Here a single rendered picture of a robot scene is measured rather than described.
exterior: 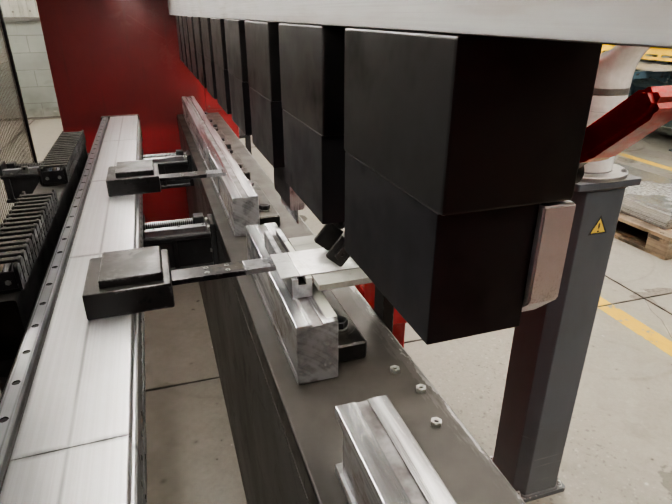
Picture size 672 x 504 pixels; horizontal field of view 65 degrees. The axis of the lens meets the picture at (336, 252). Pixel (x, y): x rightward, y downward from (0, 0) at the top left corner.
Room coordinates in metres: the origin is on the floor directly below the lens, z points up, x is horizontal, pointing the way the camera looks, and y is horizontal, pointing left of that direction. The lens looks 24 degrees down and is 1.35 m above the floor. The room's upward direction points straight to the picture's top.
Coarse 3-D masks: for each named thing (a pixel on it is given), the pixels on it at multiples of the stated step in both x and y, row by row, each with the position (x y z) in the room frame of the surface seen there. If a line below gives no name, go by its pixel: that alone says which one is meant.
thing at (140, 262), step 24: (96, 264) 0.68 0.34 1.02; (120, 264) 0.65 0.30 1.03; (144, 264) 0.65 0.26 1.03; (168, 264) 0.68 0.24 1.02; (216, 264) 0.71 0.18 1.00; (240, 264) 0.71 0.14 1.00; (264, 264) 0.71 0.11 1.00; (96, 288) 0.60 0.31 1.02; (120, 288) 0.60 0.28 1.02; (144, 288) 0.61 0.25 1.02; (168, 288) 0.62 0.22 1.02; (96, 312) 0.59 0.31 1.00; (120, 312) 0.60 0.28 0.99
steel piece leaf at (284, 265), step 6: (276, 258) 0.74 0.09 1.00; (282, 258) 0.74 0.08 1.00; (288, 258) 0.74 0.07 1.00; (276, 264) 0.72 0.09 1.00; (282, 264) 0.72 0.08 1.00; (288, 264) 0.72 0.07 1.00; (282, 270) 0.70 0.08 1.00; (288, 270) 0.70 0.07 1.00; (294, 270) 0.70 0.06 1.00; (282, 276) 0.68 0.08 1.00; (288, 276) 0.68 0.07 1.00; (294, 276) 0.68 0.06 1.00
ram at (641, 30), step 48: (192, 0) 1.48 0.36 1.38; (240, 0) 0.79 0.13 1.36; (288, 0) 0.54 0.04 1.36; (336, 0) 0.41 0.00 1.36; (384, 0) 0.33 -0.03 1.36; (432, 0) 0.27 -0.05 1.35; (480, 0) 0.24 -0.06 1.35; (528, 0) 0.21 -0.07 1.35; (576, 0) 0.18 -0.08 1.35; (624, 0) 0.17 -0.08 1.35
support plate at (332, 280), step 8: (288, 240) 0.82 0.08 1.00; (296, 240) 0.82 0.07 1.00; (304, 240) 0.82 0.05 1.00; (312, 240) 0.82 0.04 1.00; (296, 248) 0.78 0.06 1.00; (304, 248) 0.78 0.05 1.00; (312, 248) 0.78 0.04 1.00; (336, 272) 0.70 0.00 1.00; (344, 272) 0.70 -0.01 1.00; (352, 272) 0.70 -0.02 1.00; (360, 272) 0.70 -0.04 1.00; (312, 280) 0.69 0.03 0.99; (320, 280) 0.67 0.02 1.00; (328, 280) 0.67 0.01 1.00; (336, 280) 0.67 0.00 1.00; (344, 280) 0.67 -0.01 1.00; (352, 280) 0.67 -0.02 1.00; (360, 280) 0.68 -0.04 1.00; (368, 280) 0.68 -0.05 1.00; (320, 288) 0.66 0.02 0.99; (328, 288) 0.66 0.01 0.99
